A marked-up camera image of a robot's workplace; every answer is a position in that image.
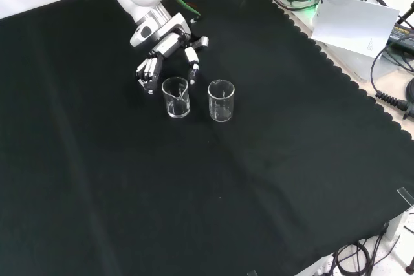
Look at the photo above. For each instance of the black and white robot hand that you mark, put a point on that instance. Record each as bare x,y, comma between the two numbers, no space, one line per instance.
161,35

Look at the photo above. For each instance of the clear glass beaker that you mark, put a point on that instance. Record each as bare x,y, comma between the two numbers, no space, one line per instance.
175,101
221,103

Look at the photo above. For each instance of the black bench cloth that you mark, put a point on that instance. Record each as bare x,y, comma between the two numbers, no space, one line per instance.
161,176

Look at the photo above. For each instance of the black power adapter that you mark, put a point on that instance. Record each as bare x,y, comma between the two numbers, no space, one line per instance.
402,32

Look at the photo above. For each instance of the clear plastic cloth clip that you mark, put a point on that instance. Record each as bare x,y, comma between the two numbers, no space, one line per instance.
252,273
405,194

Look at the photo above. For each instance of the white bench bracket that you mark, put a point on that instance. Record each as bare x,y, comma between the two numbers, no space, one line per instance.
399,234

